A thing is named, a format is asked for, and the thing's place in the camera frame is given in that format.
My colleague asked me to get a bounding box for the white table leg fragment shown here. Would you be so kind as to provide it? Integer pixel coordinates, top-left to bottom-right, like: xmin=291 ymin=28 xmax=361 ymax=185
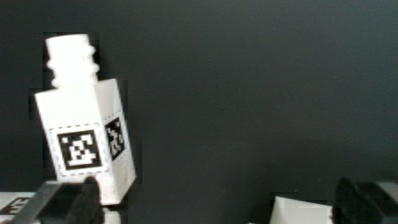
xmin=268 ymin=197 xmax=332 ymax=224

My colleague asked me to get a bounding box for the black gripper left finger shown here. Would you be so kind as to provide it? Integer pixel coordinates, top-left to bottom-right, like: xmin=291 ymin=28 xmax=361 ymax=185
xmin=9 ymin=177 xmax=105 ymax=224

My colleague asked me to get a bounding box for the white table leg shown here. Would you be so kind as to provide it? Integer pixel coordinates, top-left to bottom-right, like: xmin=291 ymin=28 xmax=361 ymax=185
xmin=35 ymin=34 xmax=137 ymax=205

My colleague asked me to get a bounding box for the white sheet with tags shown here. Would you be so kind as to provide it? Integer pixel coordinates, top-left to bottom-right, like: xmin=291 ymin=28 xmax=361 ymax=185
xmin=0 ymin=192 xmax=34 ymax=215

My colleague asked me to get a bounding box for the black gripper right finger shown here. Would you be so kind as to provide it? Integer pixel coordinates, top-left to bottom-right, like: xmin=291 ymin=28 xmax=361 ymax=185
xmin=330 ymin=178 xmax=398 ymax=224

